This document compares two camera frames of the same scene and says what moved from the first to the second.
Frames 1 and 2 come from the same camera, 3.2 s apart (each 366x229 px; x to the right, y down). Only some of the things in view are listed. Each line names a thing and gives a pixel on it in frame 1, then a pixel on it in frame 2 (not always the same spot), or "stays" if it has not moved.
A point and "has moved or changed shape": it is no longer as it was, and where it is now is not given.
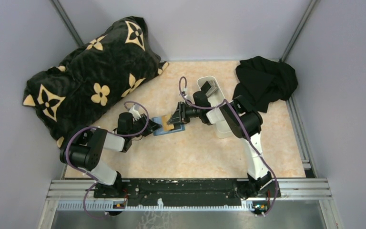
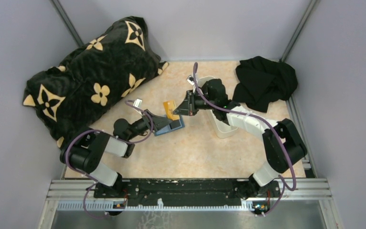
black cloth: (259, 81) stays
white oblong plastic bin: (221, 128) stays
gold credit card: (166, 126) has moved or changed shape
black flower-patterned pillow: (92, 80) stays
